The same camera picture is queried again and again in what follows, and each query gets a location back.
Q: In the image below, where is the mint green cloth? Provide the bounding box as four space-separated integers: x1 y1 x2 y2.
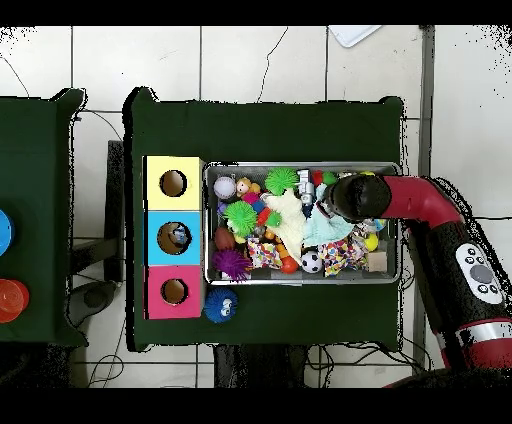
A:
302 182 356 248

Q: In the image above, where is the red plastic cup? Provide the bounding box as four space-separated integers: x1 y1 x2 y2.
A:
17 279 31 314

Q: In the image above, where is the wooden cube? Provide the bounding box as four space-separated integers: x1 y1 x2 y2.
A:
366 250 388 274

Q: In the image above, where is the orange plastic cup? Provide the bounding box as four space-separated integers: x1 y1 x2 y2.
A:
0 278 26 324

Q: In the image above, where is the dark green tablecloth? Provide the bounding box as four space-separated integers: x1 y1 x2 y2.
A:
0 88 89 348
122 86 405 353

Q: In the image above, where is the large green spiky ball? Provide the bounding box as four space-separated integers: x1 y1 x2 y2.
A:
222 200 259 238

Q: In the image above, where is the blue round disc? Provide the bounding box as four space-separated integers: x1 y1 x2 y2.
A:
0 208 16 257

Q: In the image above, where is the white tray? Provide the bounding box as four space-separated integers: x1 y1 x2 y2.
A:
327 25 383 49

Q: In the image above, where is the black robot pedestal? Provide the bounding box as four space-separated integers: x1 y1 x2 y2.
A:
215 342 309 389

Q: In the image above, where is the silver mesh bin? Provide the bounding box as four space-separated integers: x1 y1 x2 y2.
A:
202 160 402 286

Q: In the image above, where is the blue spiky ball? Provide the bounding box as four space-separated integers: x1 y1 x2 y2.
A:
203 286 239 324

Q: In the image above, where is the wooden box with three holes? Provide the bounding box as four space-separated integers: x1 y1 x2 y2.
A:
142 155 207 320

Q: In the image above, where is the small soccer ball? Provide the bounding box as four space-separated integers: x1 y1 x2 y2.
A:
300 250 324 274

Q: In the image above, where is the purple spiky ball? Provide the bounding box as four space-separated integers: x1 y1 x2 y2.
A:
210 248 253 283

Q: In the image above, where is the silver toy robot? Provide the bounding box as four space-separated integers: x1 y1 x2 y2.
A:
296 168 315 207

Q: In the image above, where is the cream cloth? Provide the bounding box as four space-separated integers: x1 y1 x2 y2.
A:
264 188 307 261

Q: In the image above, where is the white baseball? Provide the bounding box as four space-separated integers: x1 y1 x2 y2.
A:
212 175 237 200

